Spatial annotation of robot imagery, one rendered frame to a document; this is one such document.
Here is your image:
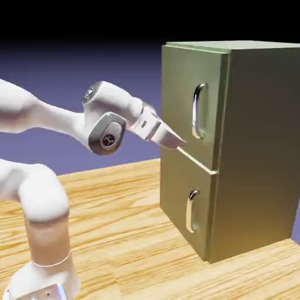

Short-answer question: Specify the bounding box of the long curved metal handle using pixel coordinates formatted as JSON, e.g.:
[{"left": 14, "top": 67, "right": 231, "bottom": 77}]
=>
[{"left": 191, "top": 82, "right": 208, "bottom": 139}]

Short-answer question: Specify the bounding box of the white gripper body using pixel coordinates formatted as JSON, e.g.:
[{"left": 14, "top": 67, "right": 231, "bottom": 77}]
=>
[{"left": 150, "top": 120, "right": 186, "bottom": 150}]

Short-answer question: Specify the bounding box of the short curved metal handle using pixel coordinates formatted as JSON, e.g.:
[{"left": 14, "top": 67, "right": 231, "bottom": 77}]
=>
[{"left": 186, "top": 189, "right": 200, "bottom": 234}]

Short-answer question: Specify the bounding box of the short olive green cabinet door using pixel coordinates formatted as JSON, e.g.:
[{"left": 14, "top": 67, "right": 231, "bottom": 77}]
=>
[{"left": 159, "top": 147, "right": 218, "bottom": 261}]

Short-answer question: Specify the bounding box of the tall olive green cabinet door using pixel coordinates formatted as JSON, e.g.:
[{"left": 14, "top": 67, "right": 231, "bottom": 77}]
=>
[{"left": 161, "top": 45, "right": 231, "bottom": 171}]

